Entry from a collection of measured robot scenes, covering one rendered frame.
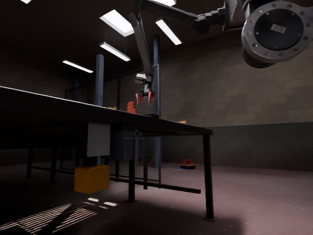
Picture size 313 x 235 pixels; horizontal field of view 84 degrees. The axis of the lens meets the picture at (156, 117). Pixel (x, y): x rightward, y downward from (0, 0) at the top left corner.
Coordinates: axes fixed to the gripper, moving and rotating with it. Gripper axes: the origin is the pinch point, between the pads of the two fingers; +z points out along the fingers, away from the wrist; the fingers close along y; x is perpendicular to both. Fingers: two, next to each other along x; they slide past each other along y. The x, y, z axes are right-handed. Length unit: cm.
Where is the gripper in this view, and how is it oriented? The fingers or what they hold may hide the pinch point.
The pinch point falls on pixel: (144, 102)
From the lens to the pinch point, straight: 124.4
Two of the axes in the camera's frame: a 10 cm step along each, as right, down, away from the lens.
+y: 8.2, -0.4, -5.7
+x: 5.4, 3.7, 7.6
